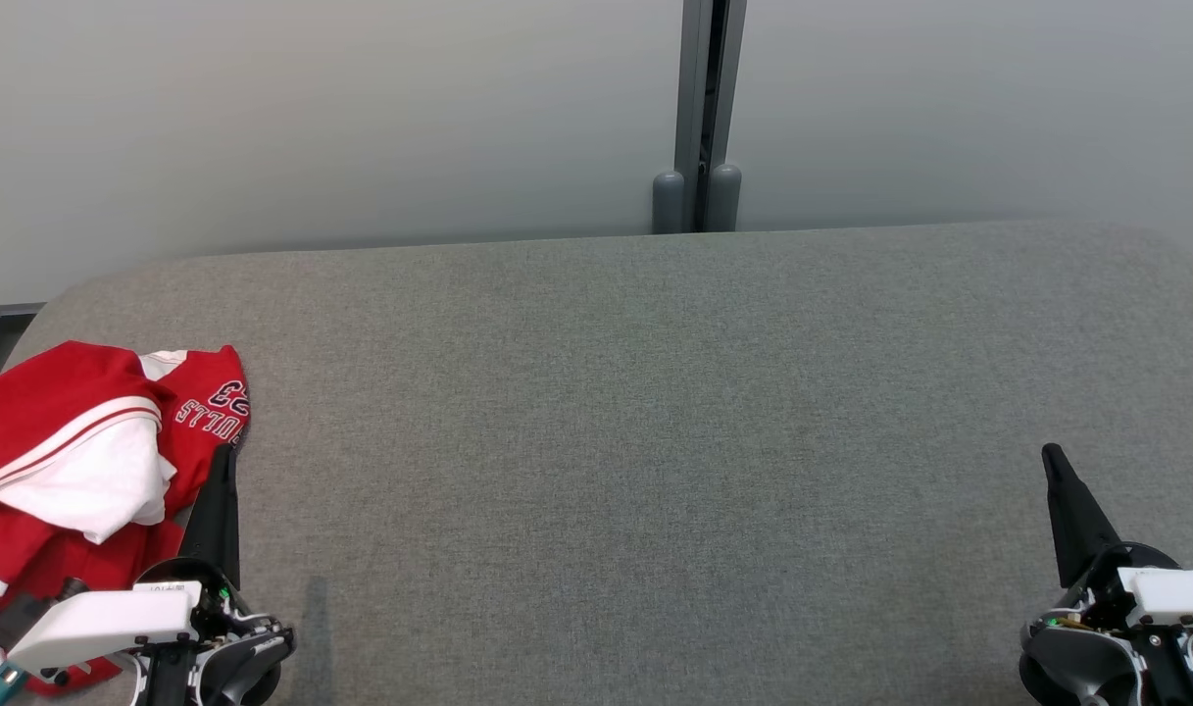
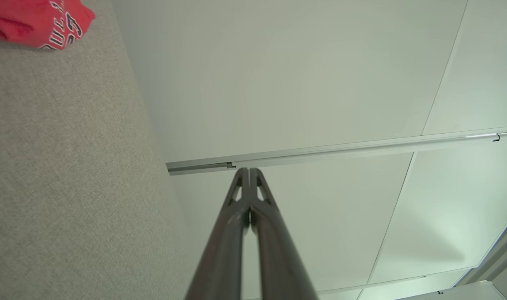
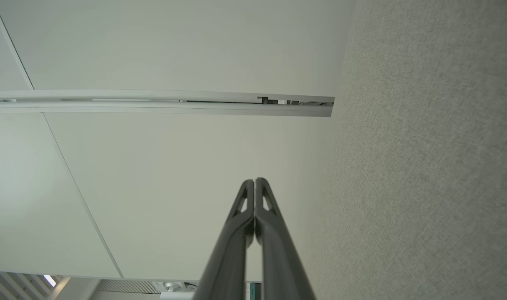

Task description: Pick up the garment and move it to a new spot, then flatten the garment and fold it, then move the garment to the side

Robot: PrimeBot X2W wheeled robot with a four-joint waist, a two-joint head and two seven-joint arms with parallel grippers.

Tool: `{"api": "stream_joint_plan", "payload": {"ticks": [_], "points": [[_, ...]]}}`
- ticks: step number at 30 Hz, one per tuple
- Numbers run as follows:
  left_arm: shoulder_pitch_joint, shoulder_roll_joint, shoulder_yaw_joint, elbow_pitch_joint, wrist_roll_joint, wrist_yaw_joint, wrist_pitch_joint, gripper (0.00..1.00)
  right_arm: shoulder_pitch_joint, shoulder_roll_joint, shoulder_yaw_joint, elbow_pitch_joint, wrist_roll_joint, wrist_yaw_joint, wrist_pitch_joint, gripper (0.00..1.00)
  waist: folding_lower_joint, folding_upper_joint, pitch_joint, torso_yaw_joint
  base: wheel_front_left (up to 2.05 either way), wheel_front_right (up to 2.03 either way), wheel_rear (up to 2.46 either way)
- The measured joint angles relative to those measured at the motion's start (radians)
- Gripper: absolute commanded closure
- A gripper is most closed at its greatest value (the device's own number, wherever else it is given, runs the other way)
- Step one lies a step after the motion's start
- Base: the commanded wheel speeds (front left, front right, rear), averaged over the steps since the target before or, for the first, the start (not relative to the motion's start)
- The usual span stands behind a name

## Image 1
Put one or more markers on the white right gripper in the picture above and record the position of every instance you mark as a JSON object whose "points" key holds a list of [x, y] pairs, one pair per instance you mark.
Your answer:
{"points": [[1174, 593]]}

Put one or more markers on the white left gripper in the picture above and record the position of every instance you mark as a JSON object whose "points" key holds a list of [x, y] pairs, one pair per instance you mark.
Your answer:
{"points": [[106, 618]]}

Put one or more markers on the red shorts with Bulls print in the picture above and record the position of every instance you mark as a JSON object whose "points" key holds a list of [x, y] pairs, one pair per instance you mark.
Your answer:
{"points": [[214, 412]]}

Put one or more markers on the red shirt with white sleeves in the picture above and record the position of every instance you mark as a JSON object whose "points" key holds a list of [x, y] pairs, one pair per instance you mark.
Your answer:
{"points": [[57, 402]]}

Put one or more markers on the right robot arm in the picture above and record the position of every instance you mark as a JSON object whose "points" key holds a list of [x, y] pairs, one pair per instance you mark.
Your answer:
{"points": [[1057, 657]]}

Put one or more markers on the grey cylinder post foot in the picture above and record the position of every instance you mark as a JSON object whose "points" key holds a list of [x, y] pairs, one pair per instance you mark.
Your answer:
{"points": [[669, 201], [724, 196]]}

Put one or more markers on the grey partition post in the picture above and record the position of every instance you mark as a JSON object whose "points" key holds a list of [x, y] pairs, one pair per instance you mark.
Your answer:
{"points": [[692, 98]]}

